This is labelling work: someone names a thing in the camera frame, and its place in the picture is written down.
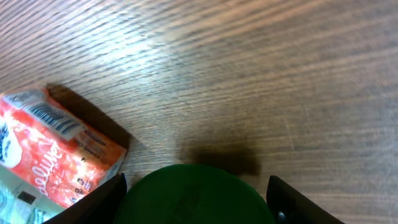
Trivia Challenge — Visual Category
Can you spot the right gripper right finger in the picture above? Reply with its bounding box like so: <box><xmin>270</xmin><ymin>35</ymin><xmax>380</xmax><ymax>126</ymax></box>
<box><xmin>266</xmin><ymin>175</ymin><xmax>343</xmax><ymax>224</ymax></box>

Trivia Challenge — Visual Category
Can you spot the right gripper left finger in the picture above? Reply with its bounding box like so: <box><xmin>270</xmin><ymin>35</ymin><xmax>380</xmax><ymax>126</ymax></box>
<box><xmin>44</xmin><ymin>174</ymin><xmax>127</xmax><ymax>224</ymax></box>

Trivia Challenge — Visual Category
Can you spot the teal snack packet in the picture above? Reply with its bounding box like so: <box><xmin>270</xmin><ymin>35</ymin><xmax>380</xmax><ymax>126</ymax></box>
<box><xmin>1</xmin><ymin>167</ymin><xmax>64</xmax><ymax>224</ymax></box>

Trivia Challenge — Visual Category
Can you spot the green lid jar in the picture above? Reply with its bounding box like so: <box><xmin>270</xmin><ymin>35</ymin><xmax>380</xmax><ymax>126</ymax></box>
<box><xmin>114</xmin><ymin>164</ymin><xmax>275</xmax><ymax>224</ymax></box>

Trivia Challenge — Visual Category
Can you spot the red white tissue pack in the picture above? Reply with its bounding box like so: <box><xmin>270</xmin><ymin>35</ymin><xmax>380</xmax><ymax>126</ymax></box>
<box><xmin>1</xmin><ymin>89</ymin><xmax>127</xmax><ymax>208</ymax></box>

